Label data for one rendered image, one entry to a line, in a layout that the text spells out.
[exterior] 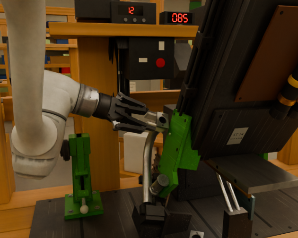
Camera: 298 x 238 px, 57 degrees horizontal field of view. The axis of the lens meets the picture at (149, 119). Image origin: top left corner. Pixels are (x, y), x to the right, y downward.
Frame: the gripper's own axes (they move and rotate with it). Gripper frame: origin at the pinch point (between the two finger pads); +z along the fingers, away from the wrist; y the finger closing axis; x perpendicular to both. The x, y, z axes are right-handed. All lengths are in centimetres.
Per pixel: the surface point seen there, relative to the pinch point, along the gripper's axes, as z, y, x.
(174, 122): 3.9, -1.8, -5.5
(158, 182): 1.5, -19.8, 0.4
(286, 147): 85, 19, 13
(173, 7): 369, 952, 516
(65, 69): 34, 609, 704
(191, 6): 10, 52, -12
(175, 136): 4.1, -6.6, -5.2
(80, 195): -14.5, -19.7, 24.5
